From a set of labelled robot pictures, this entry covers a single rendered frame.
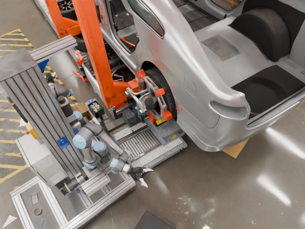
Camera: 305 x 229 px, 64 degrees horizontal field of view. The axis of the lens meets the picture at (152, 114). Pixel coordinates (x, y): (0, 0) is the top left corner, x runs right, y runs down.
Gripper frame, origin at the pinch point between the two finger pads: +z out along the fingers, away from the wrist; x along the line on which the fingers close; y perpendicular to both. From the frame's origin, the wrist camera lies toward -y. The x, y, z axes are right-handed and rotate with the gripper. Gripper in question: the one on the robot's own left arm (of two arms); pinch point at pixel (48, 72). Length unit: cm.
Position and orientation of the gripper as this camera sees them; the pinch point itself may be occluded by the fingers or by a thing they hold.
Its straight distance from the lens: 299.1
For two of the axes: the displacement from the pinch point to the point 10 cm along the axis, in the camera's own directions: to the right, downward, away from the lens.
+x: 9.1, -2.6, 3.2
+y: -0.7, 6.6, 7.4
